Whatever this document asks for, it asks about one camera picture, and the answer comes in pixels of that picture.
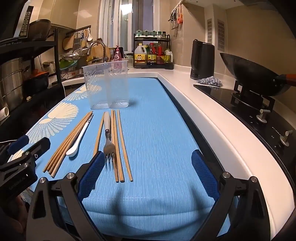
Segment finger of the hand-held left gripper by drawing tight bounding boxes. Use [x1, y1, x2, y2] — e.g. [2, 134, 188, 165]
[0, 137, 51, 173]
[0, 135, 30, 163]

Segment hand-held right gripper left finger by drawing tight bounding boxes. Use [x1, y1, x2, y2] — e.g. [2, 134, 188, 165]
[26, 151, 107, 241]

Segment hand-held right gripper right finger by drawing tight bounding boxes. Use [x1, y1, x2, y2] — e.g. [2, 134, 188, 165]
[191, 149, 272, 241]

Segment white spoon striped handle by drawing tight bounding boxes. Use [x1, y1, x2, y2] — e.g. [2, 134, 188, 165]
[66, 113, 94, 157]

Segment cream-handled metal fork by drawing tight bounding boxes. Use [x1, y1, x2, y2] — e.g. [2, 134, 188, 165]
[103, 112, 116, 164]

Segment clear plastic utensil holder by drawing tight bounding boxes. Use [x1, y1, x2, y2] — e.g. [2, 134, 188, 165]
[83, 60, 130, 110]

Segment person's left hand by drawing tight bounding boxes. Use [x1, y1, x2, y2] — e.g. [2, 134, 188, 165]
[0, 199, 31, 239]

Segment steel stockpot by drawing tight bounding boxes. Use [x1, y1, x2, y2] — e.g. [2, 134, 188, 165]
[0, 58, 25, 112]

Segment black pot orange lid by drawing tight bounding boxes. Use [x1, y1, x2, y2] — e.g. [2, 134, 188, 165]
[24, 70, 50, 95]

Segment blue shell-print mat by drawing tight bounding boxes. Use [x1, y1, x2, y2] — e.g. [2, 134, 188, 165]
[7, 77, 232, 239]

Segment silver stove knob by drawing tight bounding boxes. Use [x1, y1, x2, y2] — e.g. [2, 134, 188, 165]
[279, 130, 293, 145]
[258, 109, 271, 123]

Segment black gas stove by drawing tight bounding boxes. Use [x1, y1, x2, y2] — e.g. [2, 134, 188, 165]
[193, 80, 296, 172]

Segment green basin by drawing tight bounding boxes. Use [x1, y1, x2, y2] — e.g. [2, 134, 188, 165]
[59, 59, 79, 70]

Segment blue dish cloth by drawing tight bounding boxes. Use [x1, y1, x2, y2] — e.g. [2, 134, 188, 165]
[196, 76, 224, 88]

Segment steel colander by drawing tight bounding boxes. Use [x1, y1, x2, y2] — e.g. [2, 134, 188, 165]
[61, 52, 89, 61]

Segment black shelf rack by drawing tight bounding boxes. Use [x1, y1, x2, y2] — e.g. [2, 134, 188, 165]
[0, 24, 77, 93]

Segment hanging wooden cutting board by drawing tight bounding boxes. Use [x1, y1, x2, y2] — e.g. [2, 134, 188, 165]
[62, 34, 75, 50]

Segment round wooden cutting board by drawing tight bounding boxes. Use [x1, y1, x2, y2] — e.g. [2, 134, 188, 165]
[89, 43, 111, 63]

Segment black wok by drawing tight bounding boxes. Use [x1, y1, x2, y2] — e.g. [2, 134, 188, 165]
[220, 53, 296, 96]

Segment dark bowl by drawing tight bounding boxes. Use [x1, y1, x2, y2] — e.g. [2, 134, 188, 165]
[28, 19, 52, 42]

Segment black electric kettle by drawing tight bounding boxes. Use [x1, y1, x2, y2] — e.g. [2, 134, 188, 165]
[190, 39, 215, 81]

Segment black spice rack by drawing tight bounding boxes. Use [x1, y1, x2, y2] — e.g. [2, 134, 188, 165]
[133, 34, 174, 70]

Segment microwave oven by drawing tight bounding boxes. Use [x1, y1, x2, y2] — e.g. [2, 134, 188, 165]
[5, 5, 35, 39]

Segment chrome faucet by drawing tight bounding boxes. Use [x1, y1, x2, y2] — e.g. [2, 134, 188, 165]
[87, 40, 108, 63]

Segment pink dish soap bottle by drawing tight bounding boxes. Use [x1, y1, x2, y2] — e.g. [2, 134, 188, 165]
[112, 45, 123, 62]

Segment white-capped oil dispenser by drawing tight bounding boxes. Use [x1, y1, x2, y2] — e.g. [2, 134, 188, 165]
[165, 50, 174, 70]

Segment yellow-label sauce bottle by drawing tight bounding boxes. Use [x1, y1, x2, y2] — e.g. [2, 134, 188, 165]
[147, 44, 156, 66]

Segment row of spice jars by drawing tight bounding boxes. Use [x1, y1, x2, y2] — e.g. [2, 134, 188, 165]
[135, 30, 167, 39]

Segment window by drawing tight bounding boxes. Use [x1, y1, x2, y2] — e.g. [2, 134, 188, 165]
[102, 0, 160, 55]

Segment wall outlet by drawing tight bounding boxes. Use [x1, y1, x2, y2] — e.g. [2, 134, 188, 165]
[43, 61, 56, 72]

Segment black wall utensil rail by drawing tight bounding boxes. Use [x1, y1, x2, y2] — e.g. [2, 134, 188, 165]
[66, 28, 90, 36]

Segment wide wall vent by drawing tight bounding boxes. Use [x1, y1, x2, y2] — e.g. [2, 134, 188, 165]
[217, 20, 225, 50]

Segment narrow wall vent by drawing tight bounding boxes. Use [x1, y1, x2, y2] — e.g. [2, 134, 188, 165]
[206, 19, 213, 44]

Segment hanging kitchen utensils on wall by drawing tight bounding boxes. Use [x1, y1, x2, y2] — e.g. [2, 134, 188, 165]
[170, 11, 178, 30]

